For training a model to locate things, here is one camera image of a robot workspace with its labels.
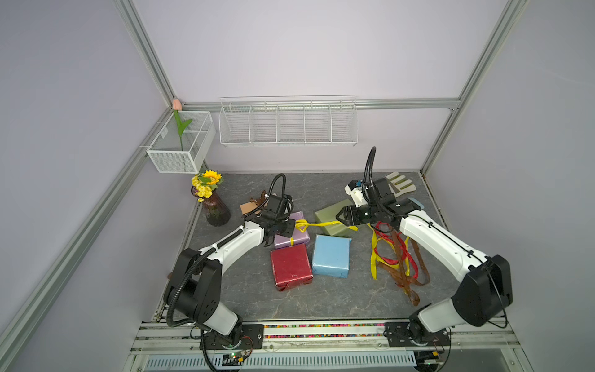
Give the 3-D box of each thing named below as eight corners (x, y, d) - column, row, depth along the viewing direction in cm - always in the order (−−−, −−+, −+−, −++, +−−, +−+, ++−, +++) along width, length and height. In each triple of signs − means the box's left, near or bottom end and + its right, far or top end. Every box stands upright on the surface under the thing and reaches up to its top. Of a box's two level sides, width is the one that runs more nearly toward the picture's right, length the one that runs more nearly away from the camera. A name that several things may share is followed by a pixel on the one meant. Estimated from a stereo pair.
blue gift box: (310, 276, 88) (311, 269, 82) (315, 242, 97) (316, 233, 91) (347, 281, 87) (349, 275, 81) (348, 246, 96) (351, 238, 90)
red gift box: (278, 294, 84) (275, 287, 78) (272, 258, 93) (270, 250, 87) (314, 284, 86) (314, 278, 80) (305, 250, 95) (304, 242, 89)
